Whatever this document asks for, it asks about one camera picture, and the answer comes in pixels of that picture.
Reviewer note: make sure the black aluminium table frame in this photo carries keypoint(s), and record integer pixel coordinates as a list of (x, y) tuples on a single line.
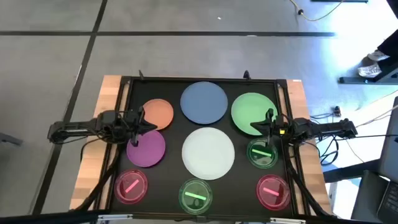
[(199, 78)]

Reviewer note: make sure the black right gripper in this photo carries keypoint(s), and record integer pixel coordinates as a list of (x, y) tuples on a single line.
[(276, 126)]

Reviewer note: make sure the purple plastic plate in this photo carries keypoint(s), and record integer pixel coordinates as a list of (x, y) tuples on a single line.
[(149, 151)]

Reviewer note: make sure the black stand foot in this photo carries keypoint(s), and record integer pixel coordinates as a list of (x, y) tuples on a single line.
[(357, 80)]

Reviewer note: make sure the black floor beam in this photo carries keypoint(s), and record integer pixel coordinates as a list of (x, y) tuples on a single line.
[(342, 174)]

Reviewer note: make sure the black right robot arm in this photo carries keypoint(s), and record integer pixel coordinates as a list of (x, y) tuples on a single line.
[(326, 128)]

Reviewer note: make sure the grey laptop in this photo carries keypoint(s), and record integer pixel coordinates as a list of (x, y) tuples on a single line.
[(390, 202)]

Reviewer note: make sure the grey furniture leg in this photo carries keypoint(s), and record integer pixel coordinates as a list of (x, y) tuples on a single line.
[(9, 139)]

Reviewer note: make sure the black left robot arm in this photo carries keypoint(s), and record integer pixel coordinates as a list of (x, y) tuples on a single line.
[(74, 127)]

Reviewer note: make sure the clear green plastic plate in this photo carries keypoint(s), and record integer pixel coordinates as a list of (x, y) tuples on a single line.
[(202, 205), (258, 161)]

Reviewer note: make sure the large blue plastic plate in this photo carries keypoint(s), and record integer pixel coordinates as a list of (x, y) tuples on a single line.
[(203, 102)]

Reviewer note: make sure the large green plastic plate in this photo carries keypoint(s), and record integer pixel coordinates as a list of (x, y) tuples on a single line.
[(248, 109)]

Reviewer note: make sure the small black floor device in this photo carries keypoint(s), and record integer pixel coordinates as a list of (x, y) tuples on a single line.
[(337, 111)]

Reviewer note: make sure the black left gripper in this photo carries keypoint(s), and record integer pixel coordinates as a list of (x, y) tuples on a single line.
[(133, 124)]

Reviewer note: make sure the small orange plastic plate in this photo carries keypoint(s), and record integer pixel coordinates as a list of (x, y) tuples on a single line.
[(161, 112)]

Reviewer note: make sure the black frame clamp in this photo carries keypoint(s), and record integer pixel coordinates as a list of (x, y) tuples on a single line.
[(141, 75), (246, 75)]

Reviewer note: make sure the clear pink plastic plate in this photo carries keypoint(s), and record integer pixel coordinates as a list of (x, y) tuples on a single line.
[(124, 193), (267, 202)]

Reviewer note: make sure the person's leg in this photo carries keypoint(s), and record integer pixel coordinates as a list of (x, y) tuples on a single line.
[(391, 46)]

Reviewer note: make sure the black table mat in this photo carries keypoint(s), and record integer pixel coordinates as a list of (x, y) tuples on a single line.
[(168, 174)]

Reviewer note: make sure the person's white shoe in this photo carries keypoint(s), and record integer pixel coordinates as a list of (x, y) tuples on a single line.
[(369, 71), (377, 56)]

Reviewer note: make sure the black crossbeam with silver brackets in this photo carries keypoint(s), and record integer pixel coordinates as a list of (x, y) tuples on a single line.
[(62, 216)]

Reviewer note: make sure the large white plastic plate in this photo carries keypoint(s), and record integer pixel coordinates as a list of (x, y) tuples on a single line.
[(208, 153)]

